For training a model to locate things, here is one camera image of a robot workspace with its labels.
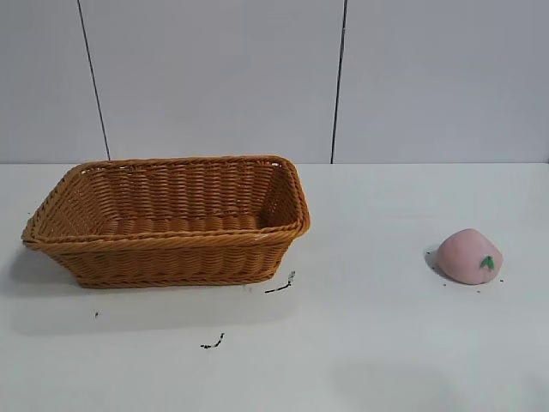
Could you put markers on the pink peach with green leaf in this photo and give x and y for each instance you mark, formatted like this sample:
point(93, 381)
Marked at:
point(463, 262)

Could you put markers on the brown woven wicker basket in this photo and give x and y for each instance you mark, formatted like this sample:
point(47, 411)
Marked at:
point(171, 257)

